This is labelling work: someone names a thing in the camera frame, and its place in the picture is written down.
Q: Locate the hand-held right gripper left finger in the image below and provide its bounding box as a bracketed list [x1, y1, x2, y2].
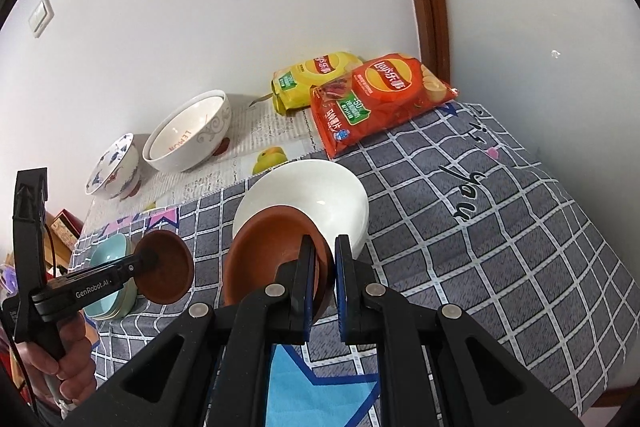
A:
[65, 234, 321, 427]

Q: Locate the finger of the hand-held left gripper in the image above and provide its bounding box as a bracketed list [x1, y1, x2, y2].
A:
[117, 252, 162, 289]

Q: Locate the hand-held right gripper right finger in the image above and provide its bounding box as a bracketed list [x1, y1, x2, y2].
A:
[334, 234, 583, 427]

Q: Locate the small brown bowl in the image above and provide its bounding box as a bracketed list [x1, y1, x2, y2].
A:
[222, 205, 332, 323]
[134, 229, 193, 305]

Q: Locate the blue plate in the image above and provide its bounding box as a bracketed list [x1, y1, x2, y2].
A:
[89, 234, 135, 269]

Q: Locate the green plate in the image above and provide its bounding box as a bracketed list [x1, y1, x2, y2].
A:
[86, 279, 138, 322]

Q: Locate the small white bowl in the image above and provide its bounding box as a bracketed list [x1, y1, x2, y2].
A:
[232, 159, 370, 260]

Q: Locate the person's left hand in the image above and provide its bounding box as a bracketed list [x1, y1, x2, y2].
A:
[22, 311, 98, 403]

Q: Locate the brown kraft notebook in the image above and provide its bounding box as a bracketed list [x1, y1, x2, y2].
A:
[47, 208, 86, 253]

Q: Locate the crane-patterned porcelain bowl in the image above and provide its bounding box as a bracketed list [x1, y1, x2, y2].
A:
[83, 133, 141, 201]

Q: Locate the newspaper-print cloth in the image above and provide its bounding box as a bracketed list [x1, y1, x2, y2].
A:
[82, 94, 331, 228]

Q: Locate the large plain white bowl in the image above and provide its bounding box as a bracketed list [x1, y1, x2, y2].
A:
[145, 90, 226, 160]

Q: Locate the grey checked blanket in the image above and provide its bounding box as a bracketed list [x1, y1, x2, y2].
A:
[67, 99, 608, 427]

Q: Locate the large white swirl-patterned bowl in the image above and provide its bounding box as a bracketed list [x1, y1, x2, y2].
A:
[143, 90, 232, 172]

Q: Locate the red chips bag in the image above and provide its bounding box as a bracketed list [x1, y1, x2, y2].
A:
[309, 53, 460, 159]

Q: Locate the yellow chips bag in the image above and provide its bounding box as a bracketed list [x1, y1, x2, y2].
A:
[270, 52, 365, 115]

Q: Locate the white light switch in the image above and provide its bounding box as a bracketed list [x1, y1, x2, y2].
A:
[27, 0, 53, 38]

